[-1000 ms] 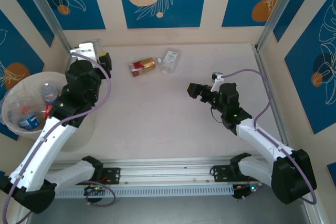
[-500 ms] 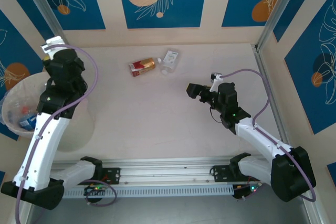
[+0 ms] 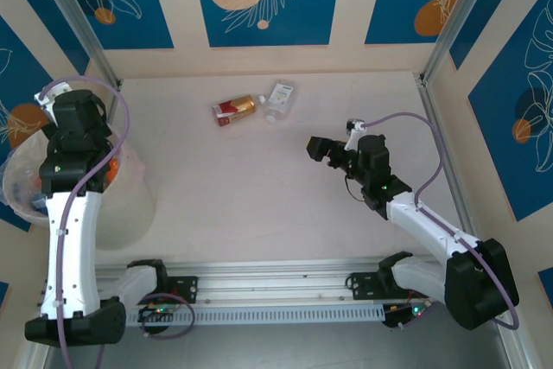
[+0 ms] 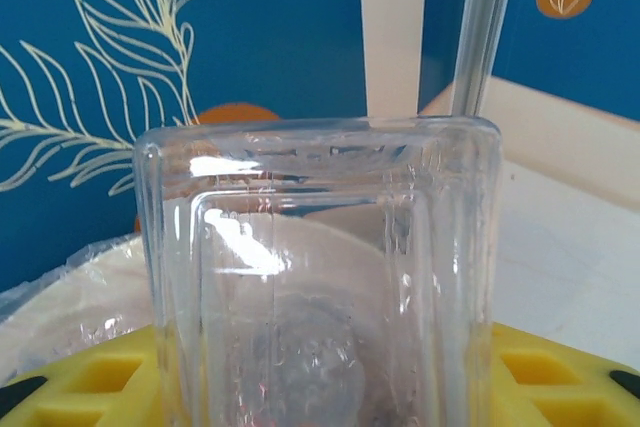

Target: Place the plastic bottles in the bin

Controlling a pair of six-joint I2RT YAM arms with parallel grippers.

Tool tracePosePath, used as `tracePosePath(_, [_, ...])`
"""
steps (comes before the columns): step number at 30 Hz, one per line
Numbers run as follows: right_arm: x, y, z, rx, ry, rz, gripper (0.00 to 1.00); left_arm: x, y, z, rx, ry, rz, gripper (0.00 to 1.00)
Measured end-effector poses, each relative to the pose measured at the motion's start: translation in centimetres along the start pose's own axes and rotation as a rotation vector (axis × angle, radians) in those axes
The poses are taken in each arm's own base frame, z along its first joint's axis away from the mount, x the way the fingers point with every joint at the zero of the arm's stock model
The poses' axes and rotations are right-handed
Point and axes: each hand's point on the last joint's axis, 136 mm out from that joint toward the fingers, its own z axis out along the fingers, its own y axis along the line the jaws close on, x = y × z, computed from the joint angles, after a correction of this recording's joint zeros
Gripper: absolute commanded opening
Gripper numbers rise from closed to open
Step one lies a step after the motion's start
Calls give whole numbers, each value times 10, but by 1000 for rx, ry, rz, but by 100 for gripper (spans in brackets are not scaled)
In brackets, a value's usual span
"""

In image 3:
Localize white plastic bin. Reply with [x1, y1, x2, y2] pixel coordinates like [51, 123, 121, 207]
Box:
[1, 137, 156, 251]

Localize clear flat bottle white label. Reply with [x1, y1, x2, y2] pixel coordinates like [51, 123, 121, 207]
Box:
[263, 78, 300, 124]

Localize red gold label bottle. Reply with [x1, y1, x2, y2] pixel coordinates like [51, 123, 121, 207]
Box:
[210, 94, 267, 126]

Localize small control board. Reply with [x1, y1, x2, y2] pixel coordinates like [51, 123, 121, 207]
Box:
[137, 304, 179, 323]
[383, 302, 429, 329]

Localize grey metal panel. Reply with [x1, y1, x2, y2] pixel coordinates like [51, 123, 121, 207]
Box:
[42, 302, 511, 369]

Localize aluminium side rail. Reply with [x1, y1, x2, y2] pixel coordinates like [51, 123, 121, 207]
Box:
[414, 73, 487, 266]
[105, 79, 124, 130]

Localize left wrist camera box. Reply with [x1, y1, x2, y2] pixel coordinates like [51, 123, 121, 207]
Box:
[34, 86, 61, 107]

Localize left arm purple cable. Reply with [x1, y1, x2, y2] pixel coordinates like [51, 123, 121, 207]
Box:
[37, 75, 196, 369]

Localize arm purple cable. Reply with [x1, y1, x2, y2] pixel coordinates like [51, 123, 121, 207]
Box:
[37, 75, 196, 369]
[364, 111, 522, 332]

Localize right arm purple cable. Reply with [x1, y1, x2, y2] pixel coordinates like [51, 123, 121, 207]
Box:
[364, 111, 522, 332]

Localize aluminium frame post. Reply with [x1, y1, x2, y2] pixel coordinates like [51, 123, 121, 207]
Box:
[422, 0, 505, 85]
[30, 0, 121, 90]

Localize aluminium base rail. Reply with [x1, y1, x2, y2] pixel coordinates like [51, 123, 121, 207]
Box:
[36, 256, 515, 314]

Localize white slotted cable duct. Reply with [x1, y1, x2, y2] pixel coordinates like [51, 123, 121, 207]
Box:
[124, 303, 386, 328]

